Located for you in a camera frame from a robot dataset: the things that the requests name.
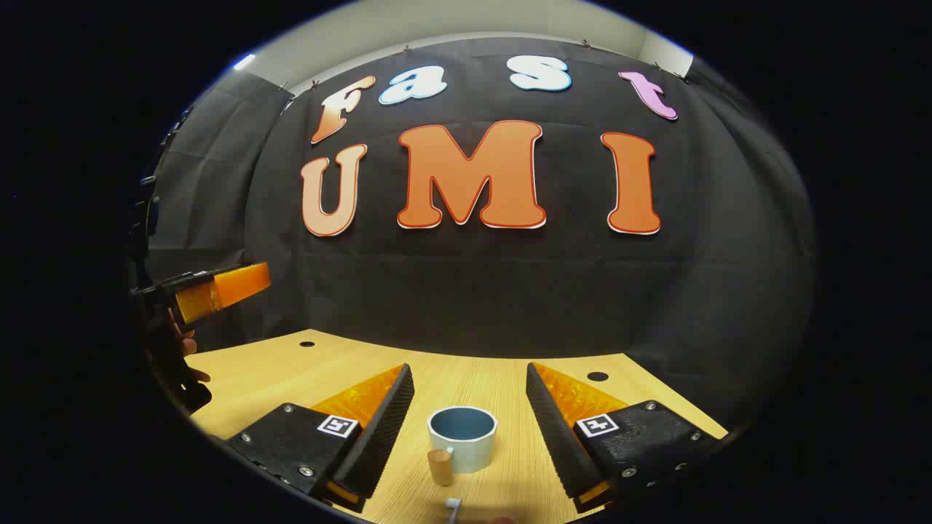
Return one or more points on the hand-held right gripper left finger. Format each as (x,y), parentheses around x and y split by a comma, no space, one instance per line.
(378,429)

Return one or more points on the wooden desktop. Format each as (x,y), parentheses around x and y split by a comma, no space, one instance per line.
(466,378)

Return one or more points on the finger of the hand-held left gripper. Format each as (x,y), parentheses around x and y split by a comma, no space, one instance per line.
(233,287)

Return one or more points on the white toothbrush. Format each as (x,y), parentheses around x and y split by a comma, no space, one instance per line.
(453,508)

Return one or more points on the black backdrop cloth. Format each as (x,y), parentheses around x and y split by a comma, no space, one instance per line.
(473,291)

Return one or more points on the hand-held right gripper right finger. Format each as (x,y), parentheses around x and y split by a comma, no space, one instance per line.
(561,429)

